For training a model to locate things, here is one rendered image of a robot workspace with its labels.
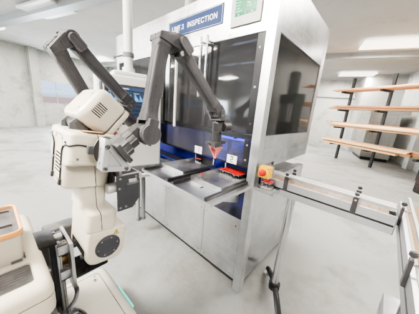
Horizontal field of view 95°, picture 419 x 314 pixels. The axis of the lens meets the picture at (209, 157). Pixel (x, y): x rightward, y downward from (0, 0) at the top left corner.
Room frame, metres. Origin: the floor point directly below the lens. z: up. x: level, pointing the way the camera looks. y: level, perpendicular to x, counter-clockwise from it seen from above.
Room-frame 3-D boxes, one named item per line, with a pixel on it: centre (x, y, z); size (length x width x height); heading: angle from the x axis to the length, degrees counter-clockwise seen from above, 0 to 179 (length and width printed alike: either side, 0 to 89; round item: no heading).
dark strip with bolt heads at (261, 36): (1.24, -0.24, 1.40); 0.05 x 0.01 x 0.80; 48
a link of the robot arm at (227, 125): (1.10, -0.05, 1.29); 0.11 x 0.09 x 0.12; 138
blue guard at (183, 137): (1.87, 0.46, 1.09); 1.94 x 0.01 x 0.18; 48
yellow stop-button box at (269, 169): (1.16, -0.36, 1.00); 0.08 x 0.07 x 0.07; 138
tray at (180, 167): (1.47, 0.16, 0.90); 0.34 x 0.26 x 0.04; 138
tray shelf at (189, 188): (1.30, 0.08, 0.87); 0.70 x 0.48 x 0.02; 48
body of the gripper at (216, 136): (1.07, -0.03, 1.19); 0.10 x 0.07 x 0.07; 138
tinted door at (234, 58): (1.37, -0.10, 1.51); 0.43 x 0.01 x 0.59; 48
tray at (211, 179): (1.24, -0.10, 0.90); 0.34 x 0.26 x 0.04; 139
